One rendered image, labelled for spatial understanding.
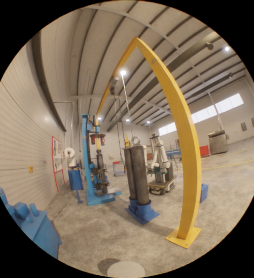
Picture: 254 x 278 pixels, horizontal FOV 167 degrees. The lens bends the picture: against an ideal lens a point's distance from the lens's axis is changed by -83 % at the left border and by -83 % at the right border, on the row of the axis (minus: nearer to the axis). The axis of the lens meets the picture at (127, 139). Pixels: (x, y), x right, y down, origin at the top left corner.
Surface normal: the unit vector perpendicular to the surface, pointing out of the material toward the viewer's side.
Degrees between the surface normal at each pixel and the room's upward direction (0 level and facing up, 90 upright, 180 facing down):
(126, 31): 174
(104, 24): 174
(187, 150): 90
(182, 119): 90
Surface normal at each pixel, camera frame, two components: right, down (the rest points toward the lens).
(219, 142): -0.92, 0.05
